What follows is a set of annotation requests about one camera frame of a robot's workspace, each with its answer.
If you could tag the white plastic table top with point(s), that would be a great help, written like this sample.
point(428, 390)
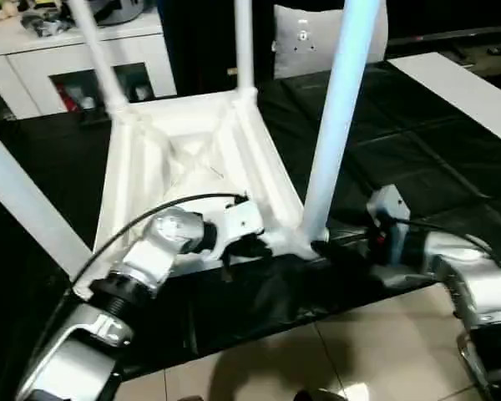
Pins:
point(250, 158)

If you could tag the white plastic table leg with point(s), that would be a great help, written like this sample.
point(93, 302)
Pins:
point(25, 188)
point(245, 50)
point(338, 104)
point(96, 50)

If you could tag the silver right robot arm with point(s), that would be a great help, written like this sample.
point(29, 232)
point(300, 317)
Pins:
point(476, 275)

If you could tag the black table mat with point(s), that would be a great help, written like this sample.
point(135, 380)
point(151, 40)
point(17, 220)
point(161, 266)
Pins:
point(421, 138)

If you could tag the white flat board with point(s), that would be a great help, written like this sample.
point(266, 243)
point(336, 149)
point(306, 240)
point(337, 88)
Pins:
point(455, 92)

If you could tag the black cabinet with gold label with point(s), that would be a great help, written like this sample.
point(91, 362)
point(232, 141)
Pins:
point(200, 50)

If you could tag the dark low tv bench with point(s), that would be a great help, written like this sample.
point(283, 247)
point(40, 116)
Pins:
point(442, 42)

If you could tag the white pillow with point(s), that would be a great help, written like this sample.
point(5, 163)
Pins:
point(300, 42)

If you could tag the red bottle in cabinet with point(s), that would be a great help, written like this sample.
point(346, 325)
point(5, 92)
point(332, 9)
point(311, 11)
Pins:
point(64, 98)

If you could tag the white glass-door cabinet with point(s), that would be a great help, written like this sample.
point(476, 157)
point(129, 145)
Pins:
point(33, 71)

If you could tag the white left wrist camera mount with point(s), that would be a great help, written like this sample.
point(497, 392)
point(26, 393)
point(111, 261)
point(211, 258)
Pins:
point(242, 219)

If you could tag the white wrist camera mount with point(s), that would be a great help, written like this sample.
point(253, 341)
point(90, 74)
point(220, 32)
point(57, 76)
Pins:
point(390, 200)
point(242, 219)

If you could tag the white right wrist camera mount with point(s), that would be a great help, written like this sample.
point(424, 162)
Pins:
point(390, 200)

